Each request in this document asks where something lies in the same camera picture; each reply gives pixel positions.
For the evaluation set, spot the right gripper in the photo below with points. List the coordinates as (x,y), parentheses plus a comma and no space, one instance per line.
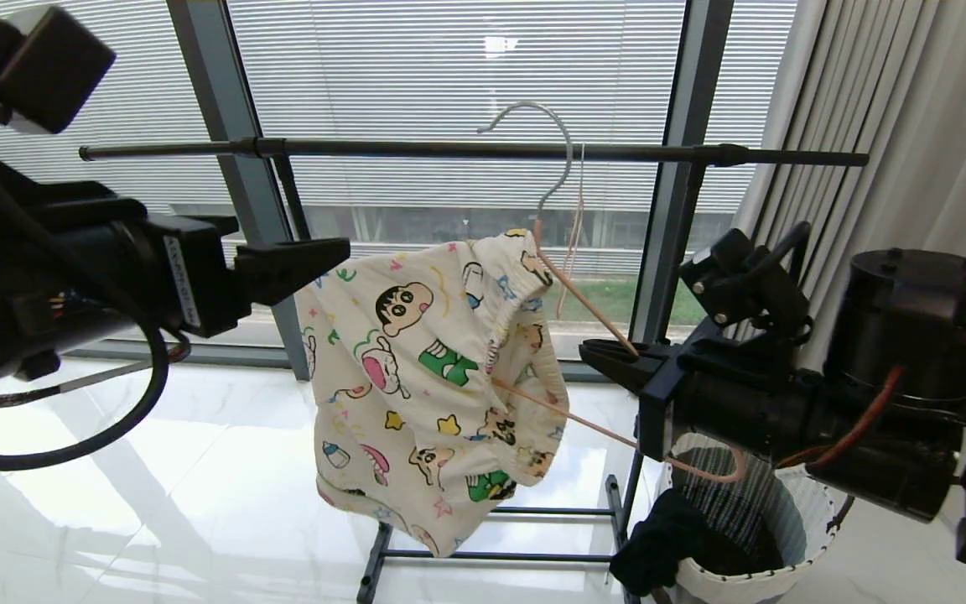
(743,419)

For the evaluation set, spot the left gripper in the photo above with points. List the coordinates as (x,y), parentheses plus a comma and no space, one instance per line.
(181,277)

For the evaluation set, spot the pink clothes hanger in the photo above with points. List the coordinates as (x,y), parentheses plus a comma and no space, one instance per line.
(577,226)
(588,304)

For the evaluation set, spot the cream printed garment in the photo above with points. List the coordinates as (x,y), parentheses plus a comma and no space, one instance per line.
(416,394)

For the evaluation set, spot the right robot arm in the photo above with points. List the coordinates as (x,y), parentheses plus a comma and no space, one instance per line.
(911,335)

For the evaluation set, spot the white laundry basket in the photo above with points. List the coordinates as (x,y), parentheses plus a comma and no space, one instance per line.
(751,589)

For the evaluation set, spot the black clothes rack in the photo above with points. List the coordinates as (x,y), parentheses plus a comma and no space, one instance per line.
(407,149)

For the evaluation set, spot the black garment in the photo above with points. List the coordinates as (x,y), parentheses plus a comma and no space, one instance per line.
(659,545)

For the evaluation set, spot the beige curtain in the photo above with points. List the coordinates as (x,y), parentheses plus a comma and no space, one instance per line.
(911,126)

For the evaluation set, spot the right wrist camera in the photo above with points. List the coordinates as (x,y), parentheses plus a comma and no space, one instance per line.
(734,285)

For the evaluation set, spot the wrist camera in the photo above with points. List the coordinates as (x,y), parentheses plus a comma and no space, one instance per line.
(734,285)
(55,67)

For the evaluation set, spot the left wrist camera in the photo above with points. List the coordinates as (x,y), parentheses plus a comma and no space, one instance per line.
(55,67)

